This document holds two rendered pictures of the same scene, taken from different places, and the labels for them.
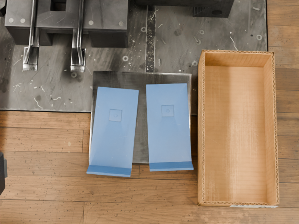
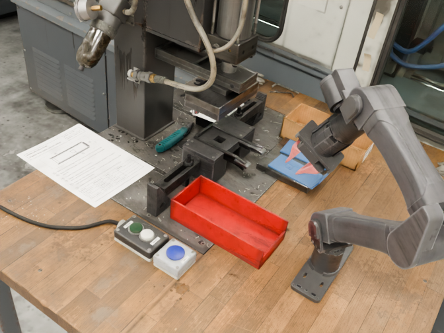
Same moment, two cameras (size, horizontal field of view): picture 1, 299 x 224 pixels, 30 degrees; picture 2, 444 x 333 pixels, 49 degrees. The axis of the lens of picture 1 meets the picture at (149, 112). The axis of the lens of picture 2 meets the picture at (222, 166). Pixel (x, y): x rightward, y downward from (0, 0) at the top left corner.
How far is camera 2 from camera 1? 1.07 m
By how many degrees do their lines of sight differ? 45
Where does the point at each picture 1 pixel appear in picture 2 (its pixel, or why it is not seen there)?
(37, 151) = (285, 208)
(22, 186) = (302, 223)
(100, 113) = (283, 170)
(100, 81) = (264, 163)
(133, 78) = (272, 153)
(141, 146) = not seen: hidden behind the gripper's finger
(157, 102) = not seen: hidden behind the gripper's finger
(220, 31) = (267, 123)
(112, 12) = (241, 127)
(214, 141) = not seen: hidden behind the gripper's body
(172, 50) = (264, 140)
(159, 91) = (287, 148)
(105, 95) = (275, 164)
